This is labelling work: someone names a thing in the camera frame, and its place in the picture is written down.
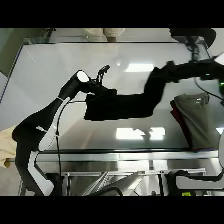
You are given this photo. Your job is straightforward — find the black cable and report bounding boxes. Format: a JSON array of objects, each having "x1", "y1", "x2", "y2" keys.
[
  {"x1": 193, "y1": 77, "x2": 224, "y2": 102},
  {"x1": 54, "y1": 98, "x2": 88, "y2": 197}
]

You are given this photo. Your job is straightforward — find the person's legs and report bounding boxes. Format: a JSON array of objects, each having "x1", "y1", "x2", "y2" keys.
[{"x1": 80, "y1": 27, "x2": 127, "y2": 43}]

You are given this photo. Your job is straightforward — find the silver frame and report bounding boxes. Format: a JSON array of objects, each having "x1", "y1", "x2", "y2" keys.
[{"x1": 4, "y1": 149, "x2": 224, "y2": 197}]

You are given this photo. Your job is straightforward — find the beige garment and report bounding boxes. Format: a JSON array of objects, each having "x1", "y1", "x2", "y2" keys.
[{"x1": 0, "y1": 124, "x2": 20, "y2": 170}]

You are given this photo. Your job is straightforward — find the grey garment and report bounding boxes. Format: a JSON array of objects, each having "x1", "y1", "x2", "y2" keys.
[{"x1": 173, "y1": 92, "x2": 212, "y2": 151}]

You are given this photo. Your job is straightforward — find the black garment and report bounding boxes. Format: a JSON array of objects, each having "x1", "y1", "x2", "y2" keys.
[{"x1": 83, "y1": 65, "x2": 175, "y2": 122}]

